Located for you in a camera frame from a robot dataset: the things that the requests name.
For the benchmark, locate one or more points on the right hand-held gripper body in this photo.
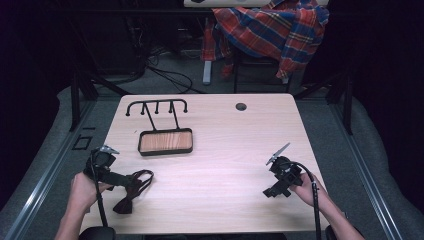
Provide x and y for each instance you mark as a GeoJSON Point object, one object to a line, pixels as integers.
{"type": "Point", "coordinates": [285, 171]}

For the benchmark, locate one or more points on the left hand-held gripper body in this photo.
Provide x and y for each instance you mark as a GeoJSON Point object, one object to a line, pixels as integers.
{"type": "Point", "coordinates": [101, 160]}

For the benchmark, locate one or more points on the dark red bow tie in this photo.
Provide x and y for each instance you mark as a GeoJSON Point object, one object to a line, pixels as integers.
{"type": "Point", "coordinates": [133, 191]}

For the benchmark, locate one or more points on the person's right hand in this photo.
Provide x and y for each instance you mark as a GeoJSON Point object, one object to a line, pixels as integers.
{"type": "Point", "coordinates": [310, 191]}

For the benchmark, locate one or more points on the person's left hand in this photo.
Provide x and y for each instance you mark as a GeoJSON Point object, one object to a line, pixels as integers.
{"type": "Point", "coordinates": [83, 193]}

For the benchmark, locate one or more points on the person's dark lap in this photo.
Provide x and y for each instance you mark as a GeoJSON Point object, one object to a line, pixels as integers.
{"type": "Point", "coordinates": [97, 233]}

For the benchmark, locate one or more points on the black hook rack wooden tray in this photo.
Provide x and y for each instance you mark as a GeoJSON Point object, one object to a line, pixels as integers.
{"type": "Point", "coordinates": [165, 141]}

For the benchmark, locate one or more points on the black metal stand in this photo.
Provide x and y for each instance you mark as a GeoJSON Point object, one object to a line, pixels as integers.
{"type": "Point", "coordinates": [80, 96]}
{"type": "Point", "coordinates": [340, 96]}

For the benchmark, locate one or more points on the black chair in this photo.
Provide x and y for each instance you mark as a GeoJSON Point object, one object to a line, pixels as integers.
{"type": "Point", "coordinates": [260, 65]}

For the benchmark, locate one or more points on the white desk leg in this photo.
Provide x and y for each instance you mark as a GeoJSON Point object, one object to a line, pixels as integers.
{"type": "Point", "coordinates": [207, 72]}

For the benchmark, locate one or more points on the red blue plaid shirt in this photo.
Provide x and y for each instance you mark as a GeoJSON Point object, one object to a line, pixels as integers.
{"type": "Point", "coordinates": [276, 30]}

